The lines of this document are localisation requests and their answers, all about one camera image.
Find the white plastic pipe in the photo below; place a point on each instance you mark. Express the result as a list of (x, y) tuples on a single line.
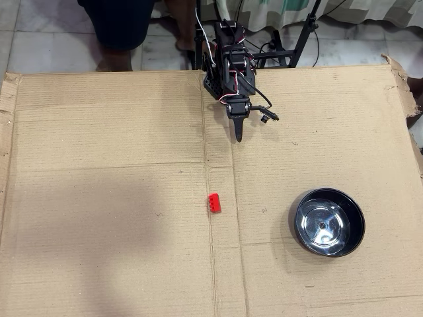
[(224, 8)]

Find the bare person leg with foot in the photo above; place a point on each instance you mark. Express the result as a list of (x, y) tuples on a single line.
[(183, 29)]

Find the black perforated table clamp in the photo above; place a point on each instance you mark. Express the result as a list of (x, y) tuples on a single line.
[(211, 86)]

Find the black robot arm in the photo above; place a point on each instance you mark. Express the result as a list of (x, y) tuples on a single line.
[(233, 79)]

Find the person leg in dark shorts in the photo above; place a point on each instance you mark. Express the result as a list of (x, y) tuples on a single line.
[(115, 26)]

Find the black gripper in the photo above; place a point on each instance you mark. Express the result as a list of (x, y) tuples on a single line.
[(237, 110)]

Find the bare brown foot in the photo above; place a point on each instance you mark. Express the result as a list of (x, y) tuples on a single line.
[(417, 86)]

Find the red lego block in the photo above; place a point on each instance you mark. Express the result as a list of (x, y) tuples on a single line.
[(215, 203)]

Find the black metal stand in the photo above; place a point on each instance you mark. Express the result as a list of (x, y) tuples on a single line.
[(305, 29)]

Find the black glossy bowl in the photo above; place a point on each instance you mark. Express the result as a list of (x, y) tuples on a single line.
[(350, 211)]

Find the brown cardboard sheet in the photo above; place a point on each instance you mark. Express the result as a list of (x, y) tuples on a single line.
[(99, 165)]

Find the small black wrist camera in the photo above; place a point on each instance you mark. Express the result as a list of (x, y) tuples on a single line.
[(265, 116)]

